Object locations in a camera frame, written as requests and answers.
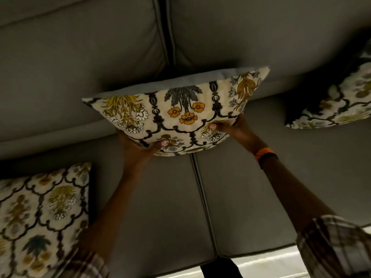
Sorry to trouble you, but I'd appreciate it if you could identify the person's right hand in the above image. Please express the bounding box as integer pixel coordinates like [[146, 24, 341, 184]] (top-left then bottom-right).
[[209, 112, 260, 154]]

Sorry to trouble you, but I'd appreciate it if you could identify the person's left hand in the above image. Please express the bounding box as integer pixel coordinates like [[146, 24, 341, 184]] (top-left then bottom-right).
[[116, 129, 169, 170]]

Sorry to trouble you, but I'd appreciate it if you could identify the floral patterned cushion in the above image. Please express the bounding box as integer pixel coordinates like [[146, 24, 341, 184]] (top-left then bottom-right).
[[285, 37, 371, 130], [0, 162, 93, 278], [82, 66, 270, 157]]

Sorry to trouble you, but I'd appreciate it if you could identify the person's left forearm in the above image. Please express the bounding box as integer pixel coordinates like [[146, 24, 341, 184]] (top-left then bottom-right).
[[76, 162, 145, 262]]

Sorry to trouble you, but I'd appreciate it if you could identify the person's right forearm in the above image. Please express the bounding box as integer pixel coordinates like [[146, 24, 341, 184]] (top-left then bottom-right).
[[259, 155, 338, 233]]

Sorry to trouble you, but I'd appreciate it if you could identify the orange and black wristband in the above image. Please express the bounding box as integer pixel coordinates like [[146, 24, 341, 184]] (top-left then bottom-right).
[[254, 147, 279, 170]]

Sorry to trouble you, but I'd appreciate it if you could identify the grey sofa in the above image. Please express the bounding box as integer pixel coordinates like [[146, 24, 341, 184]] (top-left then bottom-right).
[[0, 0, 371, 278]]

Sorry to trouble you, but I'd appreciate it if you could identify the person's dark trouser leg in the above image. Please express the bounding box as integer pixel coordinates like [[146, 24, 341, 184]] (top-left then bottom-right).
[[200, 257, 244, 278]]

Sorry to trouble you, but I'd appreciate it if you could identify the plaid shirt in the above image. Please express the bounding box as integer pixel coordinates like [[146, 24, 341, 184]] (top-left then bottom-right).
[[43, 215, 371, 278]]

